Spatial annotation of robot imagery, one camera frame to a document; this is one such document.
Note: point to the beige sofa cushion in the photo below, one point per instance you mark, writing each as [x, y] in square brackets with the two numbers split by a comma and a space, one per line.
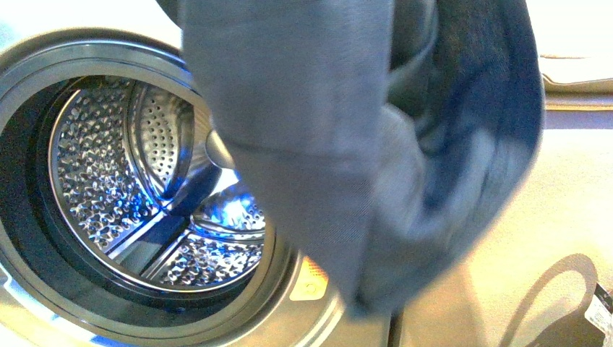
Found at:
[574, 41]

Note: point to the steel washing machine drum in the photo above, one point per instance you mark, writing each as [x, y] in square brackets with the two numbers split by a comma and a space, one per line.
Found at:
[130, 174]

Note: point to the grey front-load washing machine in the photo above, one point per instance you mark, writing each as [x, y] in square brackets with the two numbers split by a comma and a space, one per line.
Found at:
[53, 293]

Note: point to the dark grey blue garment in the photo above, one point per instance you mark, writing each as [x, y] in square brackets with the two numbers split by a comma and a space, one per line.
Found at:
[381, 138]

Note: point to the orange warning sticker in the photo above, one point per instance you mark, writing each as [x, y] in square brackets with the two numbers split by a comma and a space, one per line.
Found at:
[311, 282]

